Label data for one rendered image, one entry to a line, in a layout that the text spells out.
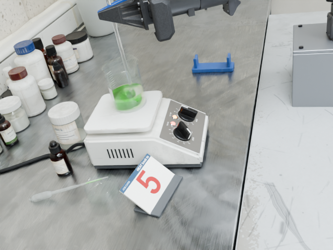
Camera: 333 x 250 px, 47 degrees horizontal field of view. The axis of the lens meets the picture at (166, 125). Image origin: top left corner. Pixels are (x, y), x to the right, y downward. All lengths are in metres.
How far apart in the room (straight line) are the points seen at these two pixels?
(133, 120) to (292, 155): 0.27
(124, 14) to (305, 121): 0.38
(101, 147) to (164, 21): 0.25
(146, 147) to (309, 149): 0.27
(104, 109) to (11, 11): 0.58
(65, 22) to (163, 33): 0.82
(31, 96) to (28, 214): 0.33
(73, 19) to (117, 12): 0.78
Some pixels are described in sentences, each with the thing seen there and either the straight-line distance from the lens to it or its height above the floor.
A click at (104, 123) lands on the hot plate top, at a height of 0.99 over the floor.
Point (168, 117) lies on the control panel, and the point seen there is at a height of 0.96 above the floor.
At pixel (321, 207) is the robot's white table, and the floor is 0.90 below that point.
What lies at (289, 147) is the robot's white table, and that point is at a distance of 0.69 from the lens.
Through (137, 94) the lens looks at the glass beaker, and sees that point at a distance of 0.66.
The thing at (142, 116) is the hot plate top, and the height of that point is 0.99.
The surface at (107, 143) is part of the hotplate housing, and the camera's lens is 0.66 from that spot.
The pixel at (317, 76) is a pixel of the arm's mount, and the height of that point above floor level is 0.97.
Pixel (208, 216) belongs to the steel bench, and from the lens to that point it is 0.58.
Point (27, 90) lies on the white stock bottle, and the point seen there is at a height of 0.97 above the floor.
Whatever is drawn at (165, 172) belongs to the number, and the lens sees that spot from 0.64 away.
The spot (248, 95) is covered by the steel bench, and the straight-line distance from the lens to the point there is 0.83.
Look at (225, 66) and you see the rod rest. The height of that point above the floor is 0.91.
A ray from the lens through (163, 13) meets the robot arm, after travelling 0.54.
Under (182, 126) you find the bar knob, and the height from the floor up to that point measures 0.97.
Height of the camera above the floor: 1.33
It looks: 34 degrees down
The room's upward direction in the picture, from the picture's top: 12 degrees counter-clockwise
